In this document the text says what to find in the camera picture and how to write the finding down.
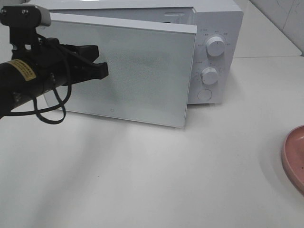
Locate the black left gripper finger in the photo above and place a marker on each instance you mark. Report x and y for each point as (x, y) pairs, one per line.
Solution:
(80, 55)
(85, 71)

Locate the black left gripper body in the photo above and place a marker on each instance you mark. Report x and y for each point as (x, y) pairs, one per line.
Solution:
(40, 68)

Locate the white microwave door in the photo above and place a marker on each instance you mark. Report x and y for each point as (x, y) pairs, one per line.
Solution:
(149, 65)

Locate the round white door button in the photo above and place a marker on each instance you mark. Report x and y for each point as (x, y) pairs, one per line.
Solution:
(205, 95)

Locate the white timer knob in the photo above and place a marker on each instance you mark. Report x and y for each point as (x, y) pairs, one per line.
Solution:
(209, 76)

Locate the pink plate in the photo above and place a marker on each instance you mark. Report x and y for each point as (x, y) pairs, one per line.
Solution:
(292, 157)

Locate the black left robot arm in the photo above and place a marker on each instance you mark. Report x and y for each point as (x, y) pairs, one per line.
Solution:
(23, 104)

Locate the white microwave oven body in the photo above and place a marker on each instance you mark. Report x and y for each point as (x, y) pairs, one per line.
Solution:
(211, 17)

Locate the upper white power knob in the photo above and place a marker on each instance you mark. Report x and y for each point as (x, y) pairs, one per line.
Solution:
(215, 46)

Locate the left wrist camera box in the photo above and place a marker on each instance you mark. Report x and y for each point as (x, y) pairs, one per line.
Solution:
(22, 21)

